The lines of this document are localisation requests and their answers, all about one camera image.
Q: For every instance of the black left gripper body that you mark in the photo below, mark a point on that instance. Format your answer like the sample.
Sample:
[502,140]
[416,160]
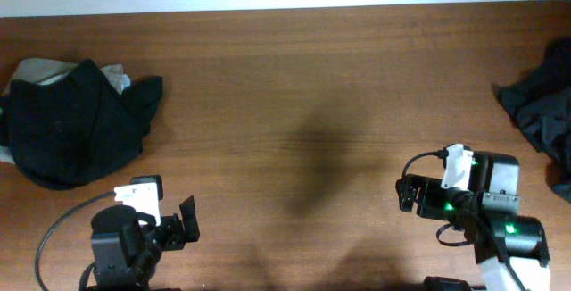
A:
[176,230]

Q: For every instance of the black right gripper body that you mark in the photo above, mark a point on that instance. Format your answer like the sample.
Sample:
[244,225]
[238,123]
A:
[411,191]

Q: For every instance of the black shorts with patterned waistband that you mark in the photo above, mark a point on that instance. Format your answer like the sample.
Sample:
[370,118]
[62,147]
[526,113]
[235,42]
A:
[34,127]

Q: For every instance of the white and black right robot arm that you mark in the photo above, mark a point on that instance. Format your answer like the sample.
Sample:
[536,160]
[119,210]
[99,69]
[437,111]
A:
[477,196]

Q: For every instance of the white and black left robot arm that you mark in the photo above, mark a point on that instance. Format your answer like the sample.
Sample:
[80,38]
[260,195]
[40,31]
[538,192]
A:
[127,245]

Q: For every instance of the dark clothes pile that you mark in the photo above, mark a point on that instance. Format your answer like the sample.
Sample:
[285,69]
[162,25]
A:
[539,106]

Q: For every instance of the folded beige shorts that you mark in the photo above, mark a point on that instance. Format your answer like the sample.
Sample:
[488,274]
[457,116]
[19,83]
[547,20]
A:
[43,72]

